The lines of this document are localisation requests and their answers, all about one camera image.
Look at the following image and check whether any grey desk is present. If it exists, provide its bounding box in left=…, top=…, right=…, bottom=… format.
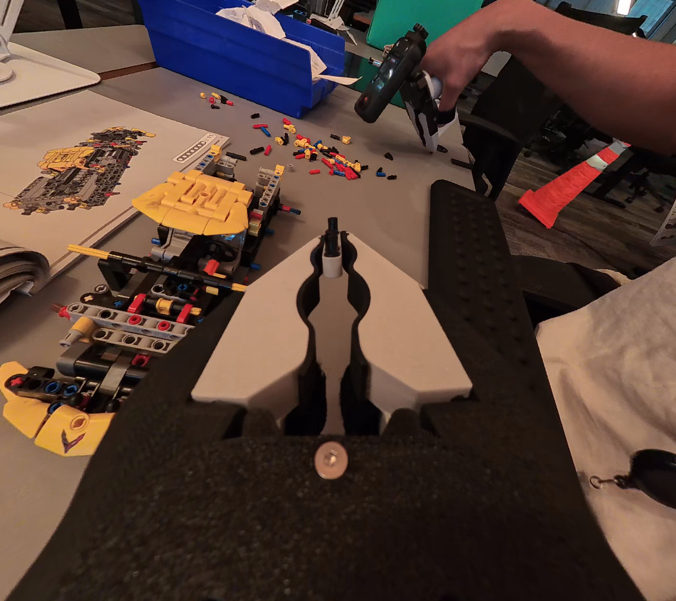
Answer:
left=0, top=25, right=476, bottom=586

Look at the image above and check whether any large scatter of coloured pins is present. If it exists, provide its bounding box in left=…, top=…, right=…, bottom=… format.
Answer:
left=249, top=112, right=398, bottom=181

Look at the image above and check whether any person's right hand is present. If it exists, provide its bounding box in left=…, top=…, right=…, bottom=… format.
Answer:
left=421, top=0, right=517, bottom=114

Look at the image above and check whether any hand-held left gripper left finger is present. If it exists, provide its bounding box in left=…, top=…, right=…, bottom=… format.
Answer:
left=190, top=235, right=331, bottom=435

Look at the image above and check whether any open instruction booklet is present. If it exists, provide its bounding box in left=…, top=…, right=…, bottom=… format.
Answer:
left=0, top=91, right=231, bottom=306

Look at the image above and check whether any instruction sheet on stand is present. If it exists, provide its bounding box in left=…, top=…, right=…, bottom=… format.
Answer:
left=0, top=0, right=113, bottom=109

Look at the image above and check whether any person's right forearm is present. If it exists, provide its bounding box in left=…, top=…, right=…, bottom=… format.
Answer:
left=491, top=0, right=676, bottom=158

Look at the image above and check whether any black office chair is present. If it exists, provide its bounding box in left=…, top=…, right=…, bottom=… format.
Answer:
left=459, top=1, right=647, bottom=200

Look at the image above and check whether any crumpled white paper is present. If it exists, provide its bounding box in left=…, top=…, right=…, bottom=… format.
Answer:
left=215, top=0, right=362, bottom=86

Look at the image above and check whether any black badge reel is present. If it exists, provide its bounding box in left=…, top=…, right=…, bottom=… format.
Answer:
left=589, top=448, right=676, bottom=511

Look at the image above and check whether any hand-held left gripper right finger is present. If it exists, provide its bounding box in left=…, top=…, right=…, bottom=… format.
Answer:
left=338, top=230, right=473, bottom=435

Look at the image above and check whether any black dimpled armrest pad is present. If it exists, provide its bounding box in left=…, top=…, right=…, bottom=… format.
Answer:
left=427, top=179, right=545, bottom=390

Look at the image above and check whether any orange traffic cone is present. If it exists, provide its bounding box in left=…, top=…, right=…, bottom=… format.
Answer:
left=518, top=138, right=632, bottom=229

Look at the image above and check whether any blue plastic bin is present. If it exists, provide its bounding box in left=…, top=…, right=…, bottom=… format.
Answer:
left=130, top=0, right=346, bottom=120

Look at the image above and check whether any partly built toy car model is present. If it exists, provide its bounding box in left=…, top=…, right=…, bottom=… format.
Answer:
left=0, top=147, right=302, bottom=458

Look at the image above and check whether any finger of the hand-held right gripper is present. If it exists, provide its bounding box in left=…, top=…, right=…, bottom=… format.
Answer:
left=434, top=120, right=467, bottom=153
left=408, top=101, right=440, bottom=153

